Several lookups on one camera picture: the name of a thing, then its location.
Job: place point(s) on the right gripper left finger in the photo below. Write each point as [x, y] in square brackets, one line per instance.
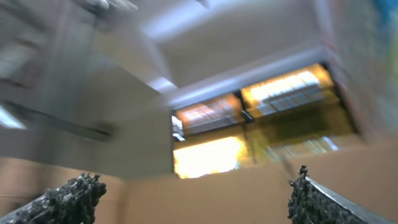
[73, 203]

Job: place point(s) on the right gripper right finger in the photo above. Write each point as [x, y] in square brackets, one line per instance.
[313, 203]

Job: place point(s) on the bright glass window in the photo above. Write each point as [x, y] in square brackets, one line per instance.
[296, 114]

